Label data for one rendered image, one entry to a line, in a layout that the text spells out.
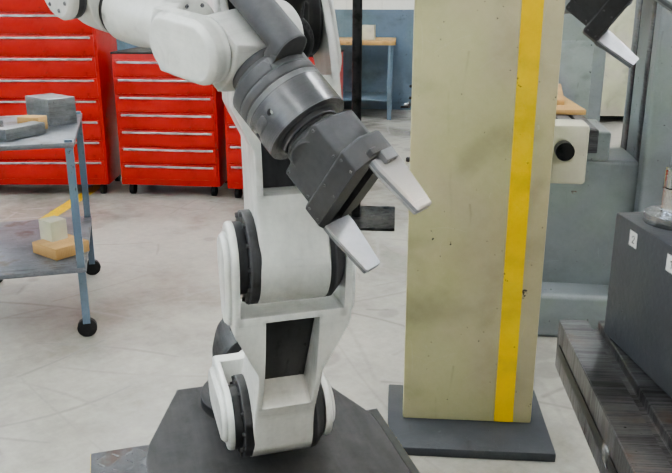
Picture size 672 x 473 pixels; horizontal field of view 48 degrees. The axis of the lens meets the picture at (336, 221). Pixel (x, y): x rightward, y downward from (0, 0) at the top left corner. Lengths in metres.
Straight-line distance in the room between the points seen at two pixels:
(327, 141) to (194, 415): 1.01
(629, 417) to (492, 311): 1.51
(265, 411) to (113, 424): 1.51
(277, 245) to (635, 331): 0.51
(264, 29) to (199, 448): 0.96
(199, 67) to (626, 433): 0.63
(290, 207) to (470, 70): 1.28
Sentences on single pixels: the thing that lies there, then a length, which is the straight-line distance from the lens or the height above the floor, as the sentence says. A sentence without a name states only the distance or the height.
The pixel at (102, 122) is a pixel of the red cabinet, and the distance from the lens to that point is 5.59.
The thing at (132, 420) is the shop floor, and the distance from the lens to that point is 2.76.
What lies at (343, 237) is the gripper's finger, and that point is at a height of 1.16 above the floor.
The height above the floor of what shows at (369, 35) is 0.93.
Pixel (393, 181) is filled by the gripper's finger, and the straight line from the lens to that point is 0.67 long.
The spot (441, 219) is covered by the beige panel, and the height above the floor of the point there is 0.72.
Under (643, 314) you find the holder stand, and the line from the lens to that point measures 1.10.
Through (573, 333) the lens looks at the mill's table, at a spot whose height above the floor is 0.90.
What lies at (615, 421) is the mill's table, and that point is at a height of 0.90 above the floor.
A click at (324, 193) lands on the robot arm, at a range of 0.72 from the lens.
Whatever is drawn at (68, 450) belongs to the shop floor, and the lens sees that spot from 2.66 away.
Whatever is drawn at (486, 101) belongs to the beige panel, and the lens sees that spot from 2.29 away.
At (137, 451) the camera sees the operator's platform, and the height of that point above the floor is 0.40.
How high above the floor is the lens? 1.39
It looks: 17 degrees down
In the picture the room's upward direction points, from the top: straight up
